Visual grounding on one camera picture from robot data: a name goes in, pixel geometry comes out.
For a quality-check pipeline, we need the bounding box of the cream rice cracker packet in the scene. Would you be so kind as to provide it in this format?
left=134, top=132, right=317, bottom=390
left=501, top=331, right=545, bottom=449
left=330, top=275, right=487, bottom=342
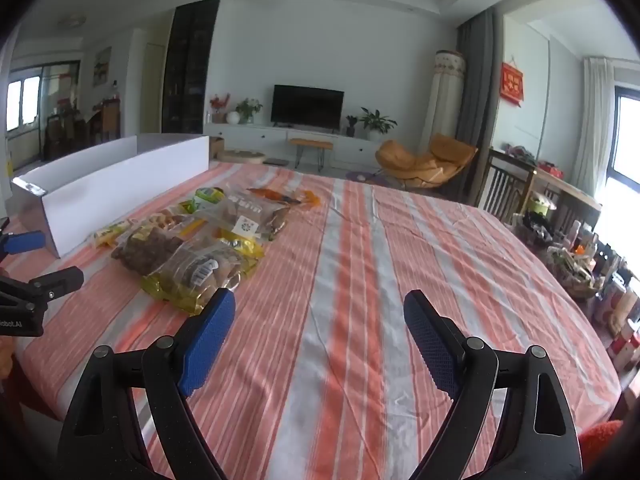
left=89, top=219, right=134, bottom=248

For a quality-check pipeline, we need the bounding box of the dark nuts clear bag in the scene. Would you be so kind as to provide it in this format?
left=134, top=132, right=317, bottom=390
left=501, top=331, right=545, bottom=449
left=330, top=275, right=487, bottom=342
left=111, top=224, right=183, bottom=276

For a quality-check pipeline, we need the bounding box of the fish-skin peanut bag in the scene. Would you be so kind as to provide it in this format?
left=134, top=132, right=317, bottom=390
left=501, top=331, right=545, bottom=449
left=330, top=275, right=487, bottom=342
left=142, top=209, right=194, bottom=236

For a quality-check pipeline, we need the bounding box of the yellow chestnut snack bag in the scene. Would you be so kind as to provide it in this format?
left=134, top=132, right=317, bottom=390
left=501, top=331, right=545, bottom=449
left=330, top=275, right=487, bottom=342
left=141, top=236, right=265, bottom=316

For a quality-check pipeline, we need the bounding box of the green snack packet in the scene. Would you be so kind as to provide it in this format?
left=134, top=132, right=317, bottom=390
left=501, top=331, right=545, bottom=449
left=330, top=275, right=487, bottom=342
left=179, top=188, right=226, bottom=214

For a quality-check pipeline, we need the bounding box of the hawthorn strips clear bag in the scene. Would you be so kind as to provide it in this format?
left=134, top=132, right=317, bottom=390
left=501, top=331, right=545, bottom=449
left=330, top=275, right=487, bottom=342
left=195, top=191, right=284, bottom=240

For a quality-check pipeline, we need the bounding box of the orange snack packet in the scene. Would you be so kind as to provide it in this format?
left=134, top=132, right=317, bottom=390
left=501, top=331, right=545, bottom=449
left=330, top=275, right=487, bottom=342
left=250, top=188, right=321, bottom=208

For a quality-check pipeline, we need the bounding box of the brown snack green-end packet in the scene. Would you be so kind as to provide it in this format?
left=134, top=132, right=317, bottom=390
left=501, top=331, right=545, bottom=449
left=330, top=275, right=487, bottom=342
left=262, top=207, right=291, bottom=242

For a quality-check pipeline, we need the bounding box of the white cardboard box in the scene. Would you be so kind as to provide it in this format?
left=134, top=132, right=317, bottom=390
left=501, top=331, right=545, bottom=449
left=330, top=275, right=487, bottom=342
left=12, top=133, right=209, bottom=258

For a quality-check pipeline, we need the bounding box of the striped orange tablecloth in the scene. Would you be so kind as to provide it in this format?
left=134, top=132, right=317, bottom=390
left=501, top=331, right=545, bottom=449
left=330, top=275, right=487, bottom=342
left=0, top=160, right=623, bottom=480

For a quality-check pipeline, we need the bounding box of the dark wooden dining chair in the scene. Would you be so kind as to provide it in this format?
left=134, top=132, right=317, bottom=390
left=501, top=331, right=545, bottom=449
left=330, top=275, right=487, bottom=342
left=475, top=148, right=536, bottom=223

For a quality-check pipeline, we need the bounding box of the wooden side table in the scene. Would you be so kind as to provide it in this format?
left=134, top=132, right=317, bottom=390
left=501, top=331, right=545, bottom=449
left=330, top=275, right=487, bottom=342
left=491, top=148, right=603, bottom=233

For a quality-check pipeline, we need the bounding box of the orange lounge chair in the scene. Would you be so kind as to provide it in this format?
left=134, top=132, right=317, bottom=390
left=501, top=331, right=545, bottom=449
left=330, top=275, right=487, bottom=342
left=375, top=133, right=477, bottom=188

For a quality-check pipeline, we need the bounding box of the red flower arrangement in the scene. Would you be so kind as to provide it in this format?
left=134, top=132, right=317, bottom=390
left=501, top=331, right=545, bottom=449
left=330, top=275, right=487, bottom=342
left=209, top=93, right=230, bottom=124

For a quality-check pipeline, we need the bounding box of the white covered air conditioner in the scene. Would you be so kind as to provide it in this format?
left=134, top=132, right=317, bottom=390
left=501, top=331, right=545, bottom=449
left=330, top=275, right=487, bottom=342
left=418, top=50, right=466, bottom=153

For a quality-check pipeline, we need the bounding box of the potted green plant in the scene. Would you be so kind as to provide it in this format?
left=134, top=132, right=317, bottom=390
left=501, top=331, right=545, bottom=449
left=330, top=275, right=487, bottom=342
left=359, top=107, right=397, bottom=141

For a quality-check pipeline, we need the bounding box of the black tall cabinet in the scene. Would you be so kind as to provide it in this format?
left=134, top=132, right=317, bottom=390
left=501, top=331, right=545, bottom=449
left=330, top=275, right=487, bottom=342
left=162, top=0, right=220, bottom=133

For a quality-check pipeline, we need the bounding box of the small dark potted plant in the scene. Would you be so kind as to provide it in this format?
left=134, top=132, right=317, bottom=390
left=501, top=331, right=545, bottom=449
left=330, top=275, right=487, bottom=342
left=346, top=115, right=358, bottom=138

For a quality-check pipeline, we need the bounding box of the leafy plant white vase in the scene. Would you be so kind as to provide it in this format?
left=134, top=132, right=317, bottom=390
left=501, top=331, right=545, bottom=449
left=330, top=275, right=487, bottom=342
left=235, top=98, right=264, bottom=124

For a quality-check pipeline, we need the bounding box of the white tv cabinet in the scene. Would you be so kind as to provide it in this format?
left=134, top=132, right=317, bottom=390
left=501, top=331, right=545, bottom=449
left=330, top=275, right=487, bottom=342
left=204, top=124, right=381, bottom=172

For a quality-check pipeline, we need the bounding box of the wooden bench stool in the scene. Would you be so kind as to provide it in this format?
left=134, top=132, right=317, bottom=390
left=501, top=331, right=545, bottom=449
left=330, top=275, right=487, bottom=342
left=288, top=138, right=333, bottom=172

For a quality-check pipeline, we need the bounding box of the white sheer curtain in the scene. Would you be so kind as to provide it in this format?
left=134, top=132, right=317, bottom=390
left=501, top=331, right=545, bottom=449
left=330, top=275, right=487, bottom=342
left=572, top=58, right=615, bottom=198

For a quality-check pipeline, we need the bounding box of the black television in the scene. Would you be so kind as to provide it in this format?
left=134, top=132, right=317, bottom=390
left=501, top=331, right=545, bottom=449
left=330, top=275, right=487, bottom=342
left=270, top=84, right=344, bottom=130

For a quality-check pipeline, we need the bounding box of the grey curtain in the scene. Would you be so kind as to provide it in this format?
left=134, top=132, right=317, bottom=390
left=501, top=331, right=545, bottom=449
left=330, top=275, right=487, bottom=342
left=456, top=6, right=498, bottom=203

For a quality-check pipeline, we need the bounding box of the red wall hanging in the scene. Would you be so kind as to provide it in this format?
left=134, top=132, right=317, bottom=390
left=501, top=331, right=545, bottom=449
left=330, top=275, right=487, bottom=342
left=499, top=62, right=524, bottom=106

